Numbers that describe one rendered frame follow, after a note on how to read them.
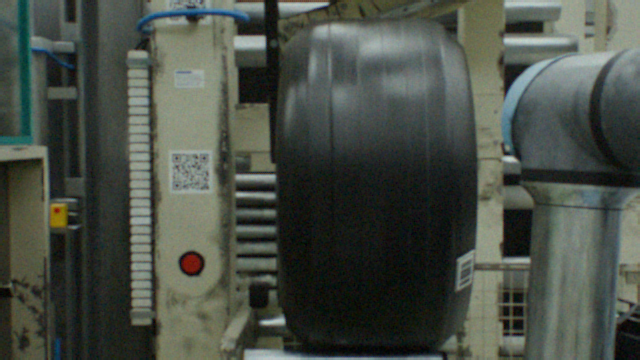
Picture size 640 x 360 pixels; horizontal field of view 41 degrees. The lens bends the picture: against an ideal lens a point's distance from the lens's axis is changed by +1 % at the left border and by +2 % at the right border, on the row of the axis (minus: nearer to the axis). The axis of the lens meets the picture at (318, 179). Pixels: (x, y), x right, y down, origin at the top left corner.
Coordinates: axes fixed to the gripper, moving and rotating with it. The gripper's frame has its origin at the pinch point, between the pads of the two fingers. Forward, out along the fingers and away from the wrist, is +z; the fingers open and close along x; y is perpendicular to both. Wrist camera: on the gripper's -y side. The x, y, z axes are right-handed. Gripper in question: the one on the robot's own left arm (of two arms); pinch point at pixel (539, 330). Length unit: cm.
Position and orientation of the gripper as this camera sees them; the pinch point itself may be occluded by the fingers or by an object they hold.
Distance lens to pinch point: 128.0
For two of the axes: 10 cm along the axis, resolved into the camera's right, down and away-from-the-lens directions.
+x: -7.5, 3.7, -5.5
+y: -1.8, -9.1, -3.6
